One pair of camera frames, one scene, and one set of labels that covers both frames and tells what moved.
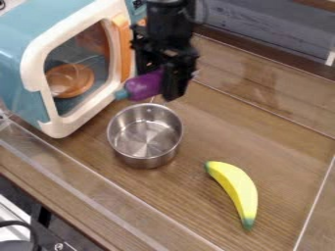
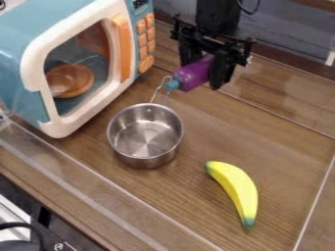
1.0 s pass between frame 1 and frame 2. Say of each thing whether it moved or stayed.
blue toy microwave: stayed
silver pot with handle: stayed
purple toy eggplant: moved
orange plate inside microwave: stayed
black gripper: moved
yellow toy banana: stayed
